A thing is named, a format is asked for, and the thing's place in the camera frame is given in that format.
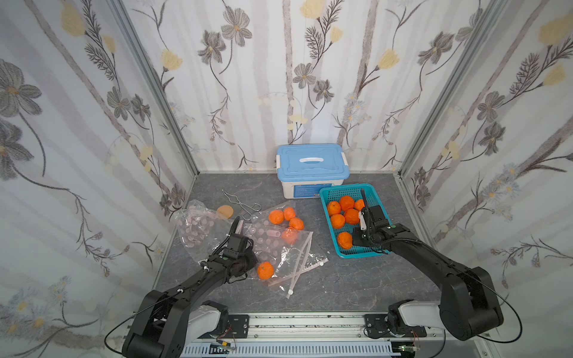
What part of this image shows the clear zip-top bag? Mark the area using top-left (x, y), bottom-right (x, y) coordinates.
top-left (246, 200), bottom-right (328, 298)
top-left (174, 200), bottom-right (232, 263)

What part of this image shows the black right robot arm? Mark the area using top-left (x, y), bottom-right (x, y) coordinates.
top-left (352, 204), bottom-right (507, 341)

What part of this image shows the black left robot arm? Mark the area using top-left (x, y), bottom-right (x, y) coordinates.
top-left (121, 217), bottom-right (258, 357)

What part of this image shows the teal plastic basket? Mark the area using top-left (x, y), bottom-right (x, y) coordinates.
top-left (319, 183), bottom-right (392, 259)

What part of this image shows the round cork coaster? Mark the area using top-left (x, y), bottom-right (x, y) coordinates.
top-left (216, 205), bottom-right (234, 219)

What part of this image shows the blue lidded storage box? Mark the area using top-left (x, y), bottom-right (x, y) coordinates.
top-left (275, 143), bottom-right (350, 199)

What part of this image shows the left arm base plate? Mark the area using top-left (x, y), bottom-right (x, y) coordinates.
top-left (222, 314), bottom-right (250, 340)

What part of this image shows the aluminium mounting rail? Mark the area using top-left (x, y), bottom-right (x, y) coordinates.
top-left (129, 311), bottom-right (498, 358)

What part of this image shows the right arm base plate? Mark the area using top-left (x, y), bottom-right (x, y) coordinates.
top-left (363, 314), bottom-right (428, 340)

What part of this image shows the white slotted cable duct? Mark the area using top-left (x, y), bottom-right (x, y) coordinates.
top-left (181, 342), bottom-right (401, 357)

